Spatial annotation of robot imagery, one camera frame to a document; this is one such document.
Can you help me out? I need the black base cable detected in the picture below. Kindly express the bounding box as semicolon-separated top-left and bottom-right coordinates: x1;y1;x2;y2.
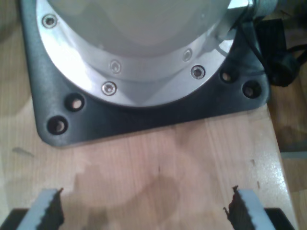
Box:
236;14;307;87

